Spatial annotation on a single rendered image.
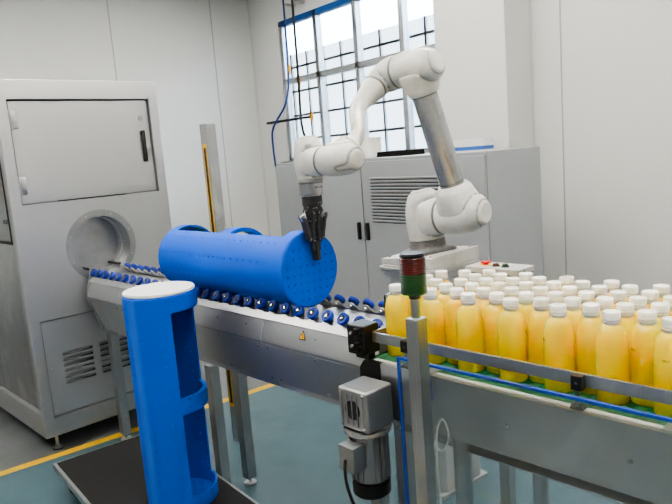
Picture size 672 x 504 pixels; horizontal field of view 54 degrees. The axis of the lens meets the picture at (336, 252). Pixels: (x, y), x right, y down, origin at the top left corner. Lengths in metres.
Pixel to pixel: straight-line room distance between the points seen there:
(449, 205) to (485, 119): 2.40
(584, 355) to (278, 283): 1.13
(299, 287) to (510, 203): 1.88
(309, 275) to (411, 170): 1.88
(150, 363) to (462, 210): 1.34
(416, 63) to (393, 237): 2.00
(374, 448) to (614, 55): 3.49
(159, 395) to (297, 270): 0.73
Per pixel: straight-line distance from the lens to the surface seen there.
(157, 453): 2.74
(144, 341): 2.59
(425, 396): 1.66
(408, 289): 1.56
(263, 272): 2.39
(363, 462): 1.91
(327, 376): 2.30
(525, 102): 5.04
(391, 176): 4.29
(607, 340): 1.58
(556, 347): 1.65
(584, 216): 4.93
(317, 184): 2.34
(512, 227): 3.97
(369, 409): 1.84
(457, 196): 2.63
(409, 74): 2.56
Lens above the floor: 1.51
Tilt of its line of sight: 9 degrees down
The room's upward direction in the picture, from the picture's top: 4 degrees counter-clockwise
